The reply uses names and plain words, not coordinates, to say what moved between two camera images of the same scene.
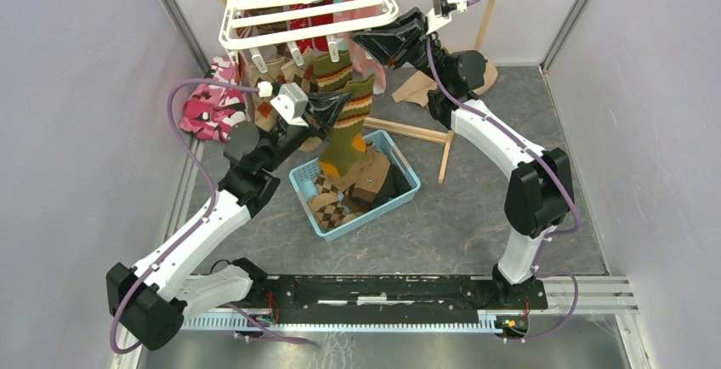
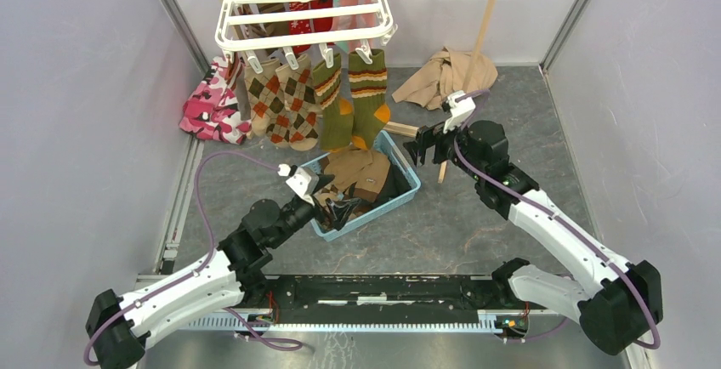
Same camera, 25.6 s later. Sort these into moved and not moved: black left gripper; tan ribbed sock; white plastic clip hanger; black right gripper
Moved: black left gripper; black right gripper
Not moved: white plastic clip hanger; tan ribbed sock
